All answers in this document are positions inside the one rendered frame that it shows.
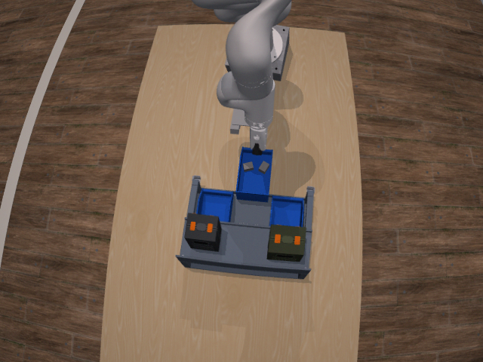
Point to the grey shelf rack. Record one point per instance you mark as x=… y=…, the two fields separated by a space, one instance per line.
x=243 y=246

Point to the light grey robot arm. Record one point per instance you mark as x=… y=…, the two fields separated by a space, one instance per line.
x=250 y=53

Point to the blue bin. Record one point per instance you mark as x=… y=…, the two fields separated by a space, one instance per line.
x=286 y=212
x=216 y=203
x=253 y=185

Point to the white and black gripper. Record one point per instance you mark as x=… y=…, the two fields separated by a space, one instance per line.
x=258 y=137

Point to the black tool case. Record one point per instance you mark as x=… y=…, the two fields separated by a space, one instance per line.
x=203 y=232

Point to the dark green tool case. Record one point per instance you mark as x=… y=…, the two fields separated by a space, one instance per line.
x=286 y=243

